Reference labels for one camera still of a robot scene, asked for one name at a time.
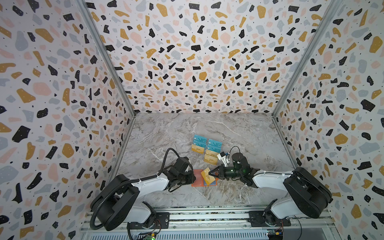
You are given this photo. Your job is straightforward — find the aluminium corner post right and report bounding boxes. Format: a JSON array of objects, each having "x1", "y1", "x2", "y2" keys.
[{"x1": 272, "y1": 0, "x2": 344, "y2": 120}]

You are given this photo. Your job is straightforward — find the teal vip card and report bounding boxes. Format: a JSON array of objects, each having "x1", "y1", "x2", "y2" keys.
[
  {"x1": 194, "y1": 135, "x2": 207, "y2": 144},
  {"x1": 207, "y1": 145, "x2": 222, "y2": 153},
  {"x1": 208, "y1": 139, "x2": 223, "y2": 149},
  {"x1": 193, "y1": 140, "x2": 207, "y2": 149}
]

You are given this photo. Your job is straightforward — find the gold vip card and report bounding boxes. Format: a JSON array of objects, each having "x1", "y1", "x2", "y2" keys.
[
  {"x1": 204, "y1": 155, "x2": 218, "y2": 166},
  {"x1": 206, "y1": 150, "x2": 220, "y2": 158},
  {"x1": 201, "y1": 168, "x2": 216, "y2": 186},
  {"x1": 191, "y1": 145, "x2": 205, "y2": 154}
]

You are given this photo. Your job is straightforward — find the aluminium corner post left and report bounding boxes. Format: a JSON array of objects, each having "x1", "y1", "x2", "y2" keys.
[{"x1": 73, "y1": 0, "x2": 136, "y2": 118}]

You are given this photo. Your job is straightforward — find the teal VIP card left lower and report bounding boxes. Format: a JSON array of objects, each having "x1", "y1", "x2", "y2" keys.
[{"x1": 193, "y1": 140, "x2": 207, "y2": 149}]

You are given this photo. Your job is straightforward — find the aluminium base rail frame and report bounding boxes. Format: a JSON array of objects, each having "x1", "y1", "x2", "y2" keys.
[{"x1": 79, "y1": 206, "x2": 341, "y2": 240}]

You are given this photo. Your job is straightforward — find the teal VIP card right lower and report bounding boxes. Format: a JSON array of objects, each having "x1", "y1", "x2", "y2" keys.
[{"x1": 207, "y1": 145, "x2": 222, "y2": 153}]

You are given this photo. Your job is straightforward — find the clear acrylic card display stand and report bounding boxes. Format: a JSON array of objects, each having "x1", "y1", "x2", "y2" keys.
[{"x1": 191, "y1": 135, "x2": 223, "y2": 166}]

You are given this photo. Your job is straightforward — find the teal VIP card right upper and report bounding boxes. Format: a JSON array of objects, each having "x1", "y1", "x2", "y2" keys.
[{"x1": 208, "y1": 139, "x2": 223, "y2": 149}]

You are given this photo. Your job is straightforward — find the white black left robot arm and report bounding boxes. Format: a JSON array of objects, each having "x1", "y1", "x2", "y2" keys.
[{"x1": 90, "y1": 157, "x2": 196, "y2": 231}]

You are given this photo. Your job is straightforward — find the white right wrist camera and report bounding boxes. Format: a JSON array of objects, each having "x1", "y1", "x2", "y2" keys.
[{"x1": 217, "y1": 152, "x2": 230, "y2": 167}]

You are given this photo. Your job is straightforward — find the orange card holder wallet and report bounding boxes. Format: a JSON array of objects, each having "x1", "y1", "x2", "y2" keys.
[{"x1": 191, "y1": 169, "x2": 218, "y2": 187}]

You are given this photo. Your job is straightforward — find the aluminium corner post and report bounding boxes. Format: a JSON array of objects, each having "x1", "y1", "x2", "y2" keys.
[
  {"x1": 73, "y1": 0, "x2": 136, "y2": 118},
  {"x1": 272, "y1": 0, "x2": 344, "y2": 120}
]

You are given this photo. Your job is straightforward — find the black corrugated cable hose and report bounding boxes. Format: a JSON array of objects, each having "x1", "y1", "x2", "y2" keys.
[{"x1": 89, "y1": 147, "x2": 181, "y2": 231}]

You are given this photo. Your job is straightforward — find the teal VIP card left upper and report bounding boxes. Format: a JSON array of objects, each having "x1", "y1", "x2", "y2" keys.
[{"x1": 194, "y1": 135, "x2": 207, "y2": 144}]

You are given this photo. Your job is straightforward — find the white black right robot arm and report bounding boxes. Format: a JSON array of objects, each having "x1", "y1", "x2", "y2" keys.
[{"x1": 209, "y1": 153, "x2": 333, "y2": 227}]

